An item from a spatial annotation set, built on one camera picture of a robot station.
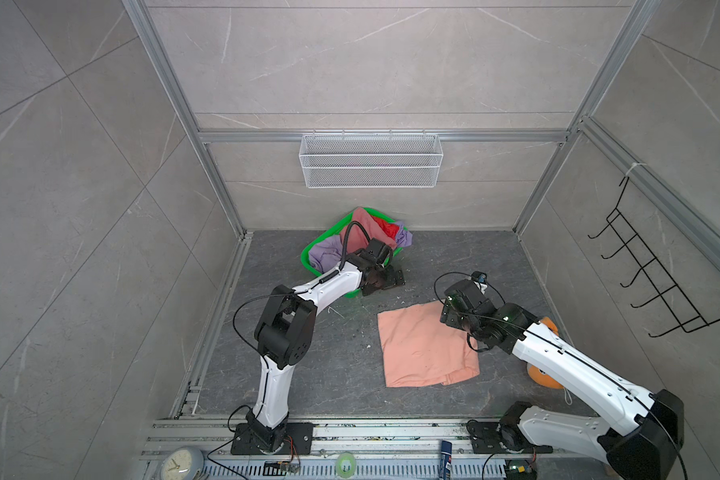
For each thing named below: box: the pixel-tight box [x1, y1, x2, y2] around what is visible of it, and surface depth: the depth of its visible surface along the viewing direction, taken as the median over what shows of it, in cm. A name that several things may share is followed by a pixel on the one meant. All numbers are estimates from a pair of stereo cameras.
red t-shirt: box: [371, 215, 400, 240], surface depth 106 cm
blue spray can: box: [439, 440, 453, 480], surface depth 70 cm
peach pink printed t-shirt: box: [378, 301, 480, 388], surface depth 87 cm
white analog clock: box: [160, 446, 204, 480], surface depth 68 cm
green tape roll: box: [336, 452, 356, 479], surface depth 71 cm
